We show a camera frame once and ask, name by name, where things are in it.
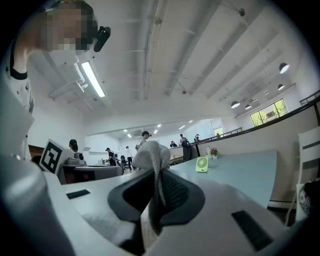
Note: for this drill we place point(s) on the black head-worn camera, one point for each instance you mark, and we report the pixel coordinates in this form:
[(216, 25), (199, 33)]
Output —
[(102, 38)]

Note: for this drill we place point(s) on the black white patterned bag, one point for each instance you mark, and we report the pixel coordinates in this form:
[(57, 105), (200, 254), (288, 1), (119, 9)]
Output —
[(308, 200)]

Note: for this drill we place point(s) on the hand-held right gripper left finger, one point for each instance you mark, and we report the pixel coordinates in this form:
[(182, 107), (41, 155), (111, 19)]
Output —
[(130, 197)]

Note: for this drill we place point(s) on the white star-print shirt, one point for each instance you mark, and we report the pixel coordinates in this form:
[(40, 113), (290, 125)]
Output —
[(20, 92)]

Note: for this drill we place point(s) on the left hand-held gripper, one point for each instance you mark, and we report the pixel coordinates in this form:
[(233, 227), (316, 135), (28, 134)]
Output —
[(51, 157)]

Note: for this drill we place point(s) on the pink flower pot plant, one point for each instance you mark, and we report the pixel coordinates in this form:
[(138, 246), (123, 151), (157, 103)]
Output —
[(214, 152)]

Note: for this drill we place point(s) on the long ceiling light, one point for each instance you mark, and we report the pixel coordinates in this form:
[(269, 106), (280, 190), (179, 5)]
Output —
[(93, 78)]

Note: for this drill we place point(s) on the white slatted chair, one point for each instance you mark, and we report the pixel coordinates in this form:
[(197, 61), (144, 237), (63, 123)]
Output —
[(310, 150)]

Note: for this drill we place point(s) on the grey cloth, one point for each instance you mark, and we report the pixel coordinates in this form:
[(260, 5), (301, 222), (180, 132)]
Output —
[(150, 155)]

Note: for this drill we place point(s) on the dome pendant lamp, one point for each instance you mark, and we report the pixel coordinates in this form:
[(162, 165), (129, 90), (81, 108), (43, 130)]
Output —
[(248, 107), (281, 87), (284, 68), (235, 104)]

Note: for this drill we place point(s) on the window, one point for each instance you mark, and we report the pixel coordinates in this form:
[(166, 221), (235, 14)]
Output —
[(267, 112)]

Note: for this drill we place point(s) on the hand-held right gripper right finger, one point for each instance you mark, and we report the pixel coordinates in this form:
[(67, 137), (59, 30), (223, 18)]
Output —
[(177, 197)]

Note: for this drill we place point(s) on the green small desk fan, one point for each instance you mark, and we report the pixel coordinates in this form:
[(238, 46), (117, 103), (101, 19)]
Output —
[(201, 165)]

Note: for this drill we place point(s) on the white patterned bottle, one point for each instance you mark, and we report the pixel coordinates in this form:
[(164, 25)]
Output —
[(209, 153)]

